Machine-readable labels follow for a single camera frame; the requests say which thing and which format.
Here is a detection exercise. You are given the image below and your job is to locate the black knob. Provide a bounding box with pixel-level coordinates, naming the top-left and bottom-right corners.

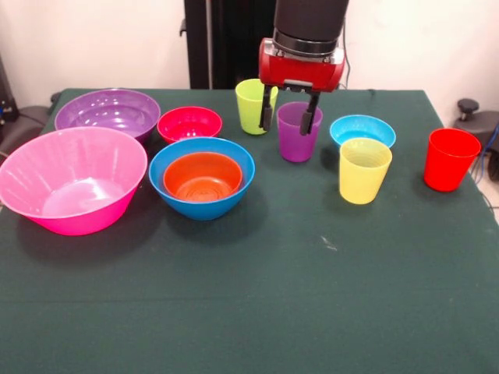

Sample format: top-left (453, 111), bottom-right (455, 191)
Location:
top-left (457, 98), bottom-right (480, 121)

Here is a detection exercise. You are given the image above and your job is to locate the black equipment box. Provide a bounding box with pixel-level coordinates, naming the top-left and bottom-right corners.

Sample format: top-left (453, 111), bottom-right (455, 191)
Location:
top-left (0, 54), bottom-right (19, 125)

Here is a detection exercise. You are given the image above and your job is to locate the yellow cup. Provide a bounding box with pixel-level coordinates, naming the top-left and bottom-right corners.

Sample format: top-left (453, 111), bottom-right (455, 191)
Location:
top-left (338, 138), bottom-right (393, 205)

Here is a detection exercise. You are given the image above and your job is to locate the small orange bowl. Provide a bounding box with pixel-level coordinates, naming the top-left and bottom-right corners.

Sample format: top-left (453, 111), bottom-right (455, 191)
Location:
top-left (162, 152), bottom-right (244, 203)

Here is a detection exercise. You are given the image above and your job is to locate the green cup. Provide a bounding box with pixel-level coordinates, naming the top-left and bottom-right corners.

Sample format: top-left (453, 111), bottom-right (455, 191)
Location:
top-left (235, 78), bottom-right (279, 136)

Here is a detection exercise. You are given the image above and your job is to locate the small crimson bowl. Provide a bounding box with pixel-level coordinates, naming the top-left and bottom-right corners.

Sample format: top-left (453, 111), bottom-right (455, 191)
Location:
top-left (157, 106), bottom-right (224, 146)

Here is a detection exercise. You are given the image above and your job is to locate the red cup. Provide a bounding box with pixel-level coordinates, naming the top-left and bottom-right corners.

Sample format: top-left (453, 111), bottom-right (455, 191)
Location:
top-left (423, 128), bottom-right (483, 192)

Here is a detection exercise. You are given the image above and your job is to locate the large blue bowl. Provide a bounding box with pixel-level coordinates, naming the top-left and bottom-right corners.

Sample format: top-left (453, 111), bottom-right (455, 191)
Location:
top-left (148, 137), bottom-right (257, 222)

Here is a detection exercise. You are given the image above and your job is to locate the large pink bowl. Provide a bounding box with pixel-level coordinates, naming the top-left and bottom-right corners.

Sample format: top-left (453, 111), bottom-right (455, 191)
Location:
top-left (0, 126), bottom-right (149, 237)

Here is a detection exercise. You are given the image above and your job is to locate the purple cup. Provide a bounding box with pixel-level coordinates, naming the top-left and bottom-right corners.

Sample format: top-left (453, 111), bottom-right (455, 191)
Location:
top-left (277, 101), bottom-right (324, 164)

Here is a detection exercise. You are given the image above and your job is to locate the large purple bowl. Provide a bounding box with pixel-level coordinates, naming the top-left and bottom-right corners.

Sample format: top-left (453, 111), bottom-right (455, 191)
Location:
top-left (54, 88), bottom-right (161, 144)

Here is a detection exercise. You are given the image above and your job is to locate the black wall cable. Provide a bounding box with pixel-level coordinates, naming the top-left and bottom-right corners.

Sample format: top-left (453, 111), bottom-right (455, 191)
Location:
top-left (342, 17), bottom-right (352, 89)

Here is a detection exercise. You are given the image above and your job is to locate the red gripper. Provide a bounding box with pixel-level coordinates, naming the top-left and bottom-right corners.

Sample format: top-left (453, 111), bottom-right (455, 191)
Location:
top-left (259, 37), bottom-right (345, 136)

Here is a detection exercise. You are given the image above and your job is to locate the dark green table cloth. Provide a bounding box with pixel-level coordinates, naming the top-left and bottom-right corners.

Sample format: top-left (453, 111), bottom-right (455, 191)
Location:
top-left (0, 87), bottom-right (499, 374)

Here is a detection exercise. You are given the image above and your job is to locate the small light blue bowl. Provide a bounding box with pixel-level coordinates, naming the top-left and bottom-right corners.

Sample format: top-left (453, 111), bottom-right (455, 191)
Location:
top-left (329, 115), bottom-right (397, 151)

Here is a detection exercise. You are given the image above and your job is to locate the black pedestal leg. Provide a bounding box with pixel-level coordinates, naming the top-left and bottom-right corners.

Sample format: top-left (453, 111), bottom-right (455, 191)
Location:
top-left (453, 111), bottom-right (499, 164)
top-left (0, 105), bottom-right (51, 157)

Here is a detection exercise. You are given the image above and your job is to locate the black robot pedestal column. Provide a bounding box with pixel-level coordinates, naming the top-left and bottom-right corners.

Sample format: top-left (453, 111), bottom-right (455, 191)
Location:
top-left (179, 0), bottom-right (277, 90)

